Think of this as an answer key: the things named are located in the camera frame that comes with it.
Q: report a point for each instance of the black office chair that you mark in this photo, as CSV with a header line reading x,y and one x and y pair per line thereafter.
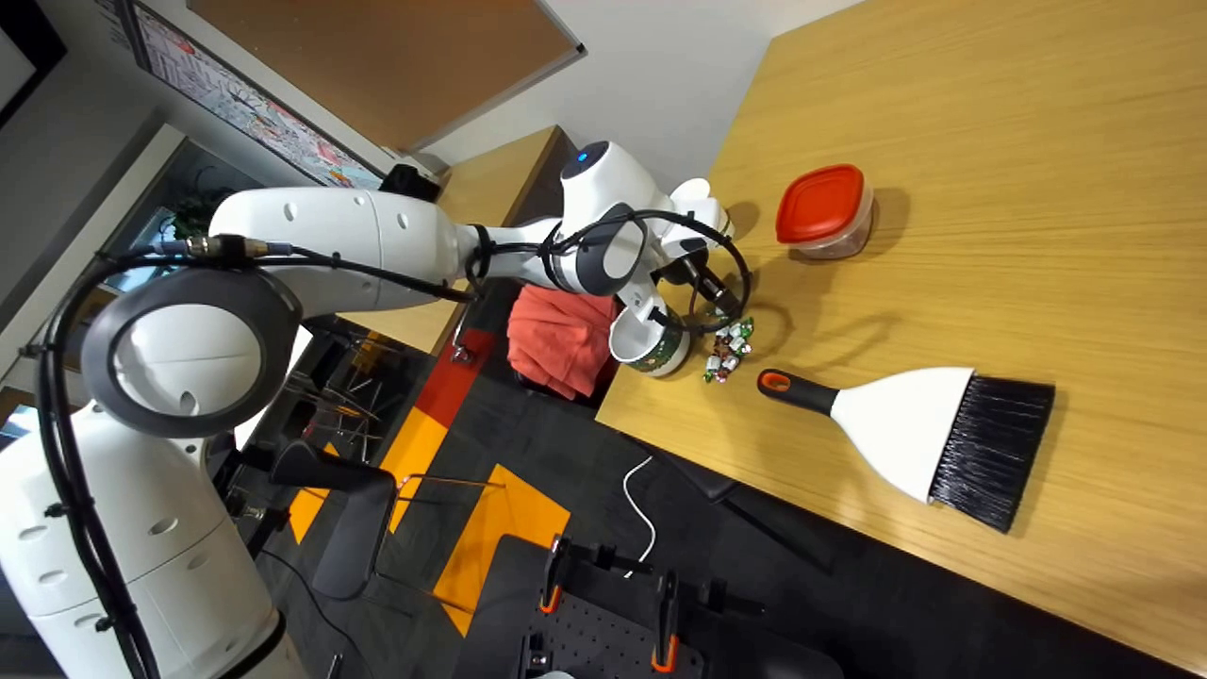
x,y
335,494

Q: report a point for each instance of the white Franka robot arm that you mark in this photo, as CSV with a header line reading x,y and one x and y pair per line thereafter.
x,y
325,239

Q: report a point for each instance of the colourful wall poster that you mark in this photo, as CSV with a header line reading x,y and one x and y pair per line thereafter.
x,y
239,99

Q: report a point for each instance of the white hand brush black bristles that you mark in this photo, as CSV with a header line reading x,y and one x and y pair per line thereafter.
x,y
917,429

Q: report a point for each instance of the green wrapped sweet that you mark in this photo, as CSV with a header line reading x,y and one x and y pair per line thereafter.
x,y
745,333

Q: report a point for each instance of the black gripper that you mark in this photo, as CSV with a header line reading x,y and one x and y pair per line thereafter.
x,y
686,260

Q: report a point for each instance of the red cloth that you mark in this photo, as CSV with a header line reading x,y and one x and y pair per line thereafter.
x,y
560,339

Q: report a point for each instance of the red lid plastic container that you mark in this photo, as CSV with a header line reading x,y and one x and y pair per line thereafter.
x,y
825,212

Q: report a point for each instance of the red and white wrapped sweet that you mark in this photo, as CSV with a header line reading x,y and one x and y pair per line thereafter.
x,y
717,362

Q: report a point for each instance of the brown cork board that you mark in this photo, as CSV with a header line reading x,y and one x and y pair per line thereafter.
x,y
380,63

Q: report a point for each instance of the white paper cup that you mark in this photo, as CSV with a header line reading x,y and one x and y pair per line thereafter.
x,y
700,200

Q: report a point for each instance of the black stand with orange clamps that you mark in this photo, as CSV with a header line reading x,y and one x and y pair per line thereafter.
x,y
615,615

